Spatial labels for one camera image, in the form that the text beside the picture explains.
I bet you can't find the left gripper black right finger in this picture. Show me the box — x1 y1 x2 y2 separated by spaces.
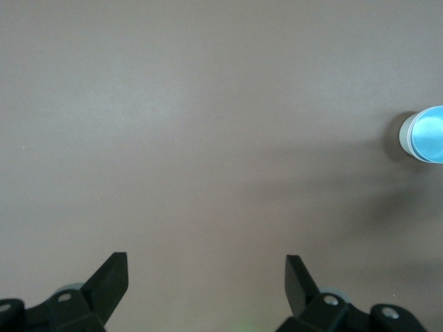
276 255 426 332

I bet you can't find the blue plastic bowl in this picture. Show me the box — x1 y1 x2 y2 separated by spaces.
410 105 443 165

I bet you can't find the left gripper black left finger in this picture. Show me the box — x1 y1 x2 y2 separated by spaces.
0 252 129 332

